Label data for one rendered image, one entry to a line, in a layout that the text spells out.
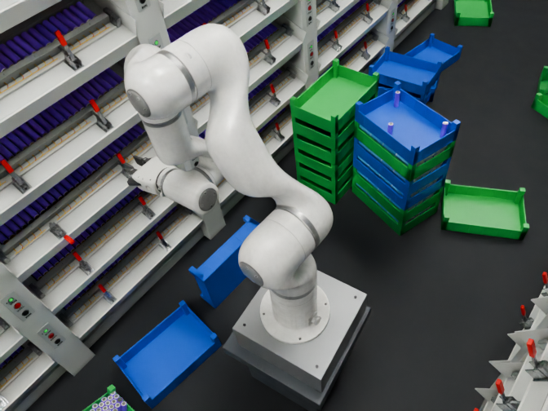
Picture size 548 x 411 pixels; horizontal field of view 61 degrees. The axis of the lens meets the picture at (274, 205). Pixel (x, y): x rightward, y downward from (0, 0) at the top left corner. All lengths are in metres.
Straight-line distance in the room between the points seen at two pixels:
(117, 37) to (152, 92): 0.57
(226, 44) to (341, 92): 1.09
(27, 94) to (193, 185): 0.43
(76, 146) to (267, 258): 0.68
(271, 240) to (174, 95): 0.33
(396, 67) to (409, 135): 0.93
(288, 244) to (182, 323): 0.94
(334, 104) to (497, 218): 0.79
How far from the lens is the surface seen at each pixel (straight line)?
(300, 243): 0.93
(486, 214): 2.05
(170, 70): 0.79
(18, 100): 1.24
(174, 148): 1.07
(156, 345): 1.77
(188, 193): 1.17
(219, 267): 1.63
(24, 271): 1.44
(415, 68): 2.59
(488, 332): 1.77
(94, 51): 1.31
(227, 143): 0.84
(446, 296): 1.80
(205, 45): 0.83
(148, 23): 1.36
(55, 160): 1.35
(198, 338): 1.74
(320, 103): 1.83
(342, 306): 1.31
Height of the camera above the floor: 1.54
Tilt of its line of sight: 50 degrees down
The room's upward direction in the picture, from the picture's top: 9 degrees counter-clockwise
